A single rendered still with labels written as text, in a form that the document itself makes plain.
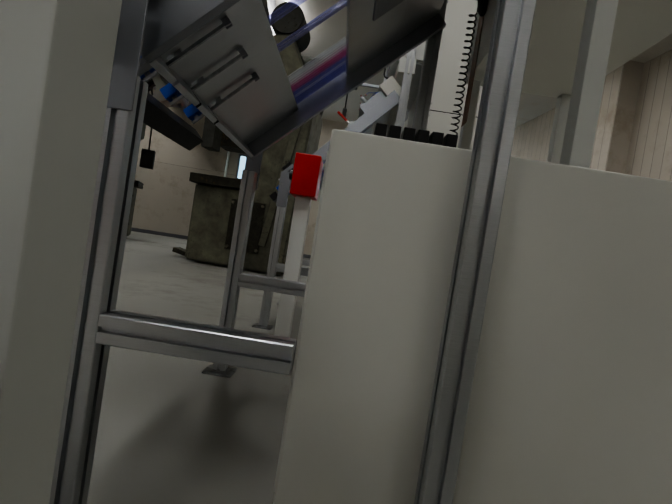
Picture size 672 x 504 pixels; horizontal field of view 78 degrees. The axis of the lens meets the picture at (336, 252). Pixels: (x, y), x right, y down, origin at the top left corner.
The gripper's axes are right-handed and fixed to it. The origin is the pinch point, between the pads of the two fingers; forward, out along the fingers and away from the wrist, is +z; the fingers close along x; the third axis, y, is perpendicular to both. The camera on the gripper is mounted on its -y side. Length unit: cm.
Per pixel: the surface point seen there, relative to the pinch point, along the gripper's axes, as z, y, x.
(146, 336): 40, 18, 35
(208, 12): 7.1, -13.5, 31.9
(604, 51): 43, -56, 31
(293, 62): -146, -75, -355
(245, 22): 3.1, -18.4, 17.8
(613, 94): 78, -396, -439
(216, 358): 48, 11, 36
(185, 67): 3.1, -5.4, 17.0
